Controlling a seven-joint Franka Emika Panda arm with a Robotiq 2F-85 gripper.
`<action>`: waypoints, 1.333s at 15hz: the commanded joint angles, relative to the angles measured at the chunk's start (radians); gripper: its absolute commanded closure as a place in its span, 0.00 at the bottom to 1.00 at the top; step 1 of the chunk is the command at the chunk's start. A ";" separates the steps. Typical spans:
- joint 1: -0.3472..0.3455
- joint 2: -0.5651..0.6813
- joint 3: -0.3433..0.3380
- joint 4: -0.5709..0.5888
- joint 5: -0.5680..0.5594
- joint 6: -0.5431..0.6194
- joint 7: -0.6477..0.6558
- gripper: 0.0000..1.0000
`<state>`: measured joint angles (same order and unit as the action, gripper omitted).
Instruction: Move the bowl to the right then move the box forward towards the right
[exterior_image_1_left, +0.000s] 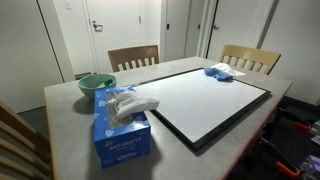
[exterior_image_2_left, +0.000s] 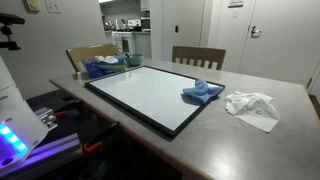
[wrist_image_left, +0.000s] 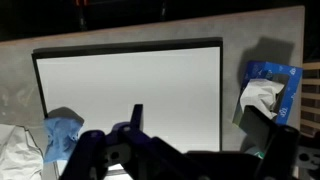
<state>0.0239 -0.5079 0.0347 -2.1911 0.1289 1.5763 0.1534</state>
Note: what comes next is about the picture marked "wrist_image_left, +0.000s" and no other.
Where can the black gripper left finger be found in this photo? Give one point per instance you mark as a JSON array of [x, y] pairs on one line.
[[133, 156]]

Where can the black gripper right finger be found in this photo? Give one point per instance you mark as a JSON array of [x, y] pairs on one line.
[[280, 150]]

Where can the white tissue sheet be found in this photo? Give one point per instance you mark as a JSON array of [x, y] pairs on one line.
[[260, 95]]

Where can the blue tissue box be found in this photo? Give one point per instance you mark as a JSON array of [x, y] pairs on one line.
[[292, 90]]

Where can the black framed whiteboard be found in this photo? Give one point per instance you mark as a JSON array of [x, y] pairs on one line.
[[133, 76]]

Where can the wooden slat-back chair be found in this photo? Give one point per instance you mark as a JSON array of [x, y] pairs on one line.
[[311, 65]]

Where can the white cloth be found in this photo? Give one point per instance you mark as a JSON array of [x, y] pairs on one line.
[[16, 156]]

